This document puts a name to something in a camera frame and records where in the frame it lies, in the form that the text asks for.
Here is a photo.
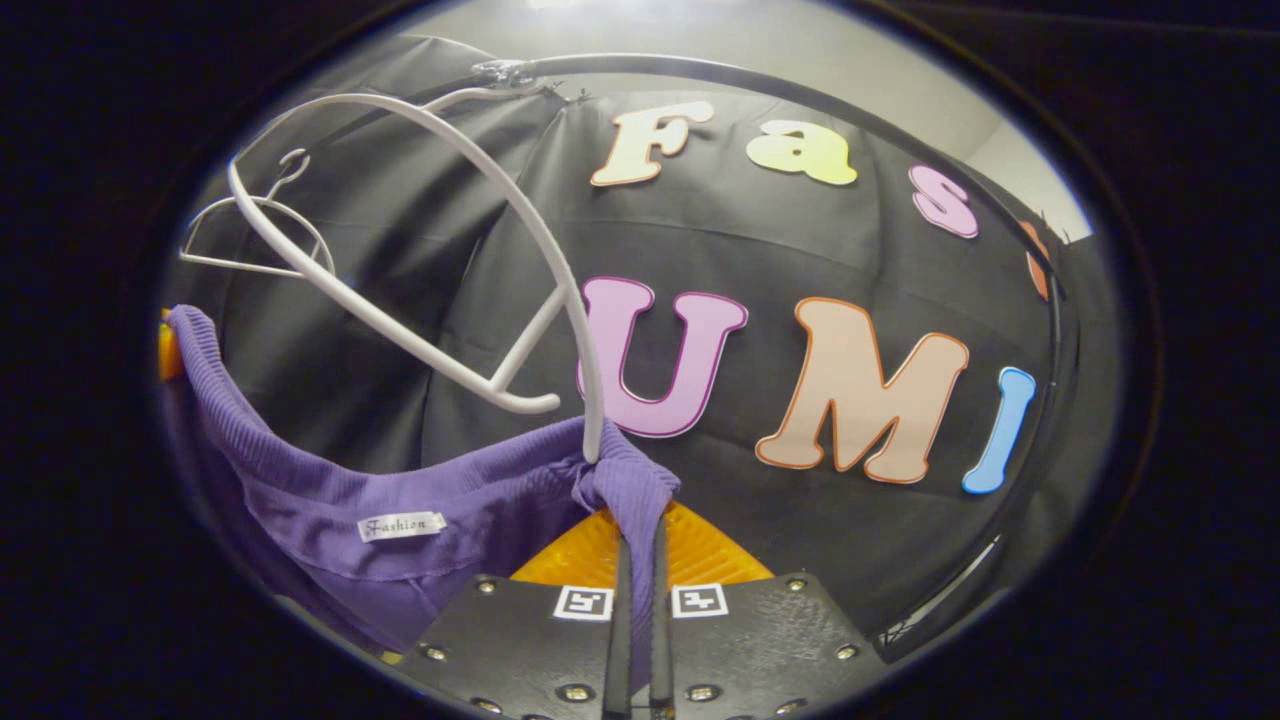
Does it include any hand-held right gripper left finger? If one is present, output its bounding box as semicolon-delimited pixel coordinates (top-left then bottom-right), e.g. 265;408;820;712
395;508;633;720

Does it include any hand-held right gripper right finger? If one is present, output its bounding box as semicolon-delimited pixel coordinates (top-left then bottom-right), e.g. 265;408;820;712
650;500;891;720

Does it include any purple ribbed garment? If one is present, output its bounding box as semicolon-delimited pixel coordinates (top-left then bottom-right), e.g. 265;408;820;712
165;305;683;691

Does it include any white empty clothes hanger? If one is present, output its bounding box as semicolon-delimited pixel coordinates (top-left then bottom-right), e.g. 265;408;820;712
180;148;336;281

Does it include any white ridged clothes hanger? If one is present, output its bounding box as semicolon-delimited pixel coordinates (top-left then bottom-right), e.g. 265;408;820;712
228;85;606;466

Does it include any black clothes rack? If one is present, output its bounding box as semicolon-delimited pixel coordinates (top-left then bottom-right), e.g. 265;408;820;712
300;52;1086;656

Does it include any clear tape wad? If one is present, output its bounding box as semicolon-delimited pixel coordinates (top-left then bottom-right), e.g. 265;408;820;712
472;58;536;89

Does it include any black backdrop cloth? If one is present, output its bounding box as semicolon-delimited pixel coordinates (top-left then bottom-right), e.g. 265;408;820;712
165;35;1111;651

